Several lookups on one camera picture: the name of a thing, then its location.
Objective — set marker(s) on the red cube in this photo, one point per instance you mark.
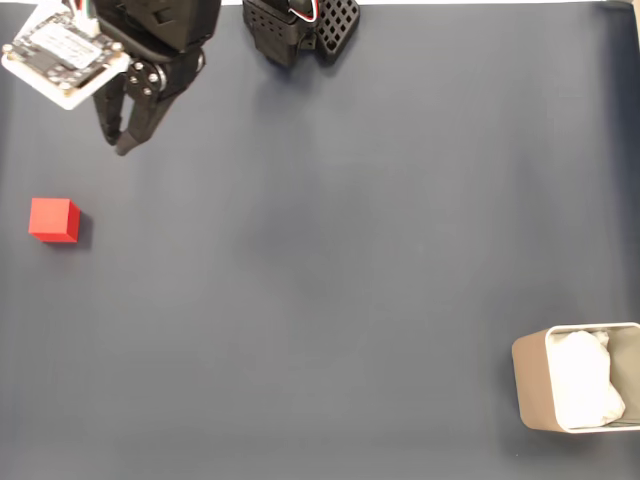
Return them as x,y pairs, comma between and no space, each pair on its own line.
50,220

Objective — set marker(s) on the camera board on white mount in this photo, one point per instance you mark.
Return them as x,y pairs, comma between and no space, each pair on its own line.
55,50

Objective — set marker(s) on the dark grey table mat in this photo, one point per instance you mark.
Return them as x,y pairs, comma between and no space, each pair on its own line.
300,300

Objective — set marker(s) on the beige metal box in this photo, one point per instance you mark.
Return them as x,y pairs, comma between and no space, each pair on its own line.
530,380

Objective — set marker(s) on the white crumpled tissue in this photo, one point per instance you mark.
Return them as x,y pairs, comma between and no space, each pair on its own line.
580,380

